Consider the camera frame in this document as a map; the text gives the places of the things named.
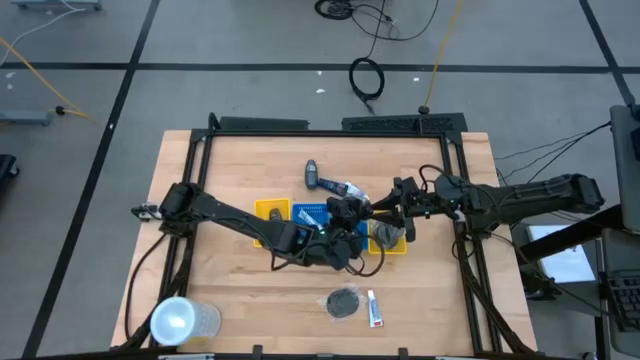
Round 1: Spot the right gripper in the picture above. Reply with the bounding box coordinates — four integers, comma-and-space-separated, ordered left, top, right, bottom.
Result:
370, 182, 441, 244

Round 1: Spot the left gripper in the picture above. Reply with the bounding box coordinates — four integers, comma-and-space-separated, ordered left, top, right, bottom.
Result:
314, 198, 375, 271

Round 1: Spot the bagged black shower puff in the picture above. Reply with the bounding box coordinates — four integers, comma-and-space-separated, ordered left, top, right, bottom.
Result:
372, 221, 407, 251
317, 282, 369, 324

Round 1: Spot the dark blue tube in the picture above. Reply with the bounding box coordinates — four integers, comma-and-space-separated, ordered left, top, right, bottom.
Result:
317, 176, 350, 197

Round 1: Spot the white blue small tube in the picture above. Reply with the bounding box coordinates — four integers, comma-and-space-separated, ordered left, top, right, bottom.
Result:
297, 208, 322, 232

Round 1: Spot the white toothpaste tube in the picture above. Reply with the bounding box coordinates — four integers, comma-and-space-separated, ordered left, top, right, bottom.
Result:
367, 289, 385, 329

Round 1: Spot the clear white sachet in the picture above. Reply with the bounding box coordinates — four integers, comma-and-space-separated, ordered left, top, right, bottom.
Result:
343, 181, 371, 202

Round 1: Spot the yellow plastic basket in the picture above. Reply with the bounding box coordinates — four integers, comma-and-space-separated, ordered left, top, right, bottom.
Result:
368, 219, 408, 255
253, 197, 293, 249

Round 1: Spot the black vented box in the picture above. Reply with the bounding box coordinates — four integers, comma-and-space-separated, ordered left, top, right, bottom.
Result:
341, 112, 469, 135

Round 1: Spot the black flat box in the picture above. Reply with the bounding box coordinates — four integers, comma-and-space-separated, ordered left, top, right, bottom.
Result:
218, 116, 310, 132

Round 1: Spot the white sheet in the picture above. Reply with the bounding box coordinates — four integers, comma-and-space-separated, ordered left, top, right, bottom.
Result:
527, 223, 600, 285

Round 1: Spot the black stand beam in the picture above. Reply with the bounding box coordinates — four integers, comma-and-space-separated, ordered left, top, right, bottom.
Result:
517, 203, 626, 301

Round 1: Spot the clear plastic cup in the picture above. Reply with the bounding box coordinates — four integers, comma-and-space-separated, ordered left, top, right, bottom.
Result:
149, 295, 223, 347

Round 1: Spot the laptop keyboard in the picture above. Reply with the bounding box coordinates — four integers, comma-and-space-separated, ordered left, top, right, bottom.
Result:
599, 227, 640, 357

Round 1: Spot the grey floor base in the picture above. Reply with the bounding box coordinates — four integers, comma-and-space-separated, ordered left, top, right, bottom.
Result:
0, 110, 53, 127

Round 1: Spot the black floor object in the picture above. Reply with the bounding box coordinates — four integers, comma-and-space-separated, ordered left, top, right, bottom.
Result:
0, 153, 21, 182

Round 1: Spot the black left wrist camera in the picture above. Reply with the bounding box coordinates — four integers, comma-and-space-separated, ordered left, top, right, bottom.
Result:
327, 196, 359, 225

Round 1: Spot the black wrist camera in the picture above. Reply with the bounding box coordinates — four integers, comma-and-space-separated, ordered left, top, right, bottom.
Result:
393, 175, 422, 202
327, 196, 359, 225

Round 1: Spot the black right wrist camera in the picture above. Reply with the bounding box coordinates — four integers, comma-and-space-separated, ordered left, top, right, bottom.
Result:
393, 175, 422, 202

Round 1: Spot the yellow cable with plug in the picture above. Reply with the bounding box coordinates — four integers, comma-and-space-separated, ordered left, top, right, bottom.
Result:
418, 0, 465, 115
0, 37, 96, 122

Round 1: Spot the black coiled cable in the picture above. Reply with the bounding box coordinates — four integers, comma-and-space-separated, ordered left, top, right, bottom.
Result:
348, 56, 387, 115

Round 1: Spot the black cable bundle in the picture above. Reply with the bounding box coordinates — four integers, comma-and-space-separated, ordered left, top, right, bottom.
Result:
313, 0, 441, 42

